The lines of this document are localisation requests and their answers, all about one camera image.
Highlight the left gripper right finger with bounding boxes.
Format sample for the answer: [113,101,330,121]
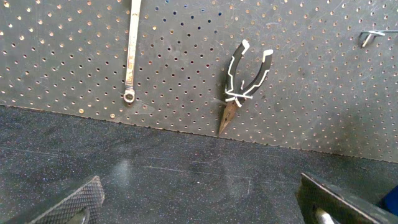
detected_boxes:
[295,172,398,224]

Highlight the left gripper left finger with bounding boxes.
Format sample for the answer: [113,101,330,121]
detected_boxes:
[4,175,106,224]

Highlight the black and white pliers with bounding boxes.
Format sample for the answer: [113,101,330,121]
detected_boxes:
[218,39,274,136]

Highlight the black pegboard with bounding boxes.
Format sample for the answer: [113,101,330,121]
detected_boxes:
[0,0,398,164]

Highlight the wrench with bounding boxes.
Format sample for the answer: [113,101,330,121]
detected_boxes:
[123,0,142,104]

